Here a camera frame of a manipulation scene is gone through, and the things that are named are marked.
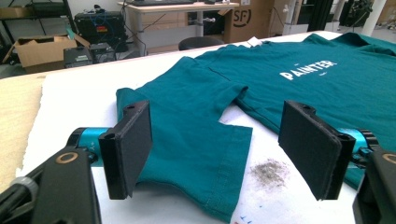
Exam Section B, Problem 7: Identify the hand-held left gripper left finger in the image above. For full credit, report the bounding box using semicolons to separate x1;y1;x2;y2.
98;100;153;200

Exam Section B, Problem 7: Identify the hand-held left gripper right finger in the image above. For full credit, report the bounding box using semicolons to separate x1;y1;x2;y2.
278;100;357;201

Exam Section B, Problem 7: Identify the teal t-shirt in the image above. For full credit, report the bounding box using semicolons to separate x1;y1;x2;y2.
115;32;396;223

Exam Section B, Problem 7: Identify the white foam mat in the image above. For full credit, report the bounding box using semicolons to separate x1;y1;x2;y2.
15;30;359;224

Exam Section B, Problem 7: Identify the black computer tower with label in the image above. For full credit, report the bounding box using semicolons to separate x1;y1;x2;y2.
64;46;93;69

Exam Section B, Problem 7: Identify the black round stool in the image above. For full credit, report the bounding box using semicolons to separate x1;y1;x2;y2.
177;36;225;51

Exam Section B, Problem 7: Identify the open cardboard box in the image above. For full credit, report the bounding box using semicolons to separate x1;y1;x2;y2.
3;34;92;74

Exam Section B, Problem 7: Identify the black equipment case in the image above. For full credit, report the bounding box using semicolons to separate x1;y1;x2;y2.
74;11;129;52

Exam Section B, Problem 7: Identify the large cardboard box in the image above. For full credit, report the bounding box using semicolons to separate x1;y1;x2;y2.
223;0;283;44

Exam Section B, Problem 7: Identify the dark bulky equipment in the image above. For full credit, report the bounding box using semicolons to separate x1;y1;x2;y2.
339;0;375;27

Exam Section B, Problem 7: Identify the white pillar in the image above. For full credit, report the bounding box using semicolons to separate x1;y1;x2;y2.
361;0;387;36

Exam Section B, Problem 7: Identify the light wooden desk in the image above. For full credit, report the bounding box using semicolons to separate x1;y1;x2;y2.
117;1;240;57

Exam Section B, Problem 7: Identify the black keyboard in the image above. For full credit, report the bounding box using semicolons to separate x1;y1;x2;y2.
130;0;197;7

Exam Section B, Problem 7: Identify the dark metal shelf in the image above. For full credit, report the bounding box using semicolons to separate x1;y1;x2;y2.
0;0;76;41

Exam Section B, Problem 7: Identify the black metal frame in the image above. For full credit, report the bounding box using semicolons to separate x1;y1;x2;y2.
306;0;334;32

